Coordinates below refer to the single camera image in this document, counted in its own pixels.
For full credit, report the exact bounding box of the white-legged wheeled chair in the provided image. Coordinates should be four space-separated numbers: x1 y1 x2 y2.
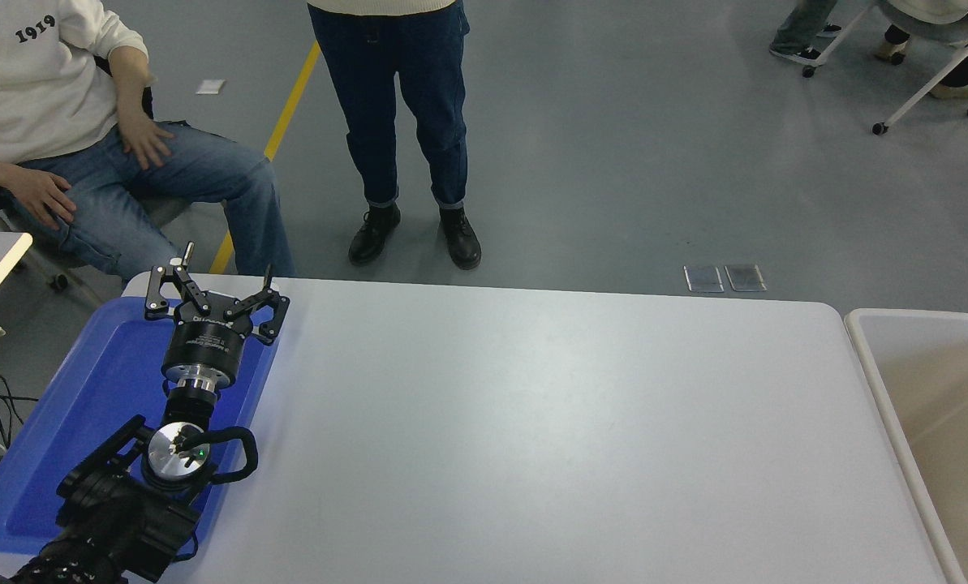
802 0 968 136

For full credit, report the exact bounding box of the large pale bin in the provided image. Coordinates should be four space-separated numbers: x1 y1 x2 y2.
844 308 968 584

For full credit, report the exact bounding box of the person's right hand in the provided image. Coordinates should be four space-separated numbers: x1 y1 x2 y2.
9 166 77 230

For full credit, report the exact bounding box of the blue plastic tray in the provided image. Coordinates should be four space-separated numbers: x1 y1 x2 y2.
0 296 282 556

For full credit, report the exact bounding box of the person's left hand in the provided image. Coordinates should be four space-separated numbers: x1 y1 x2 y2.
118 109 174 171

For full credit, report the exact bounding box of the metal floor plate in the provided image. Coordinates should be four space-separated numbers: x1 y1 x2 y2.
725 264 768 293
684 265 725 294

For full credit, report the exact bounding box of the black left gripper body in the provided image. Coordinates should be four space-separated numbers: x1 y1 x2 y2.
163 302 254 380

